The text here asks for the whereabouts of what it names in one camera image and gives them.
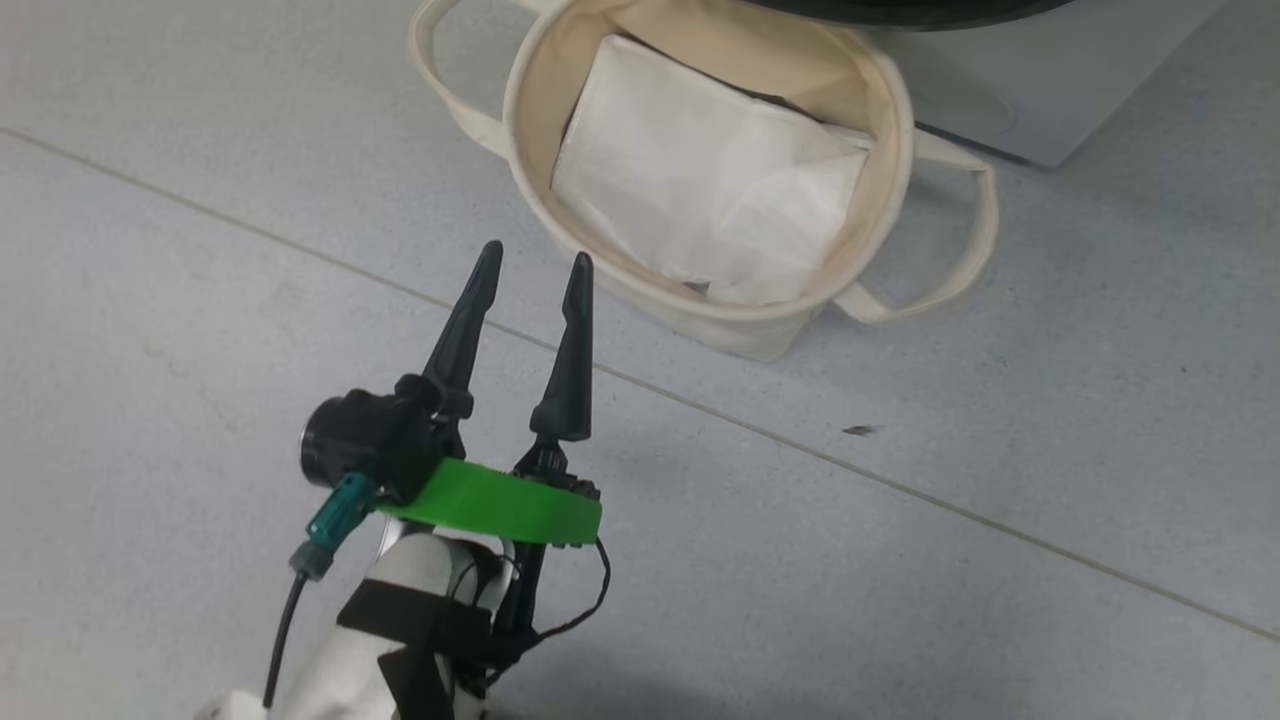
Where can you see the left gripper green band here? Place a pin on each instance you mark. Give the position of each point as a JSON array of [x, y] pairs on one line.
[[490, 505]]

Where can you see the cream canvas laundry basket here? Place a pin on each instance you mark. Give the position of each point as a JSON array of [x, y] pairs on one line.
[[540, 110]]

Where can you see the white washing machine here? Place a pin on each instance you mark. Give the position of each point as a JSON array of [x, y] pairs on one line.
[[1040, 80]]

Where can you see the white folded cloth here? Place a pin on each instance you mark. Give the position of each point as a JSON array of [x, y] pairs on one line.
[[700, 170]]

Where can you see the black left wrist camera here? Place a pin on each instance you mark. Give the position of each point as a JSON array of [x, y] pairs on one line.
[[365, 440]]

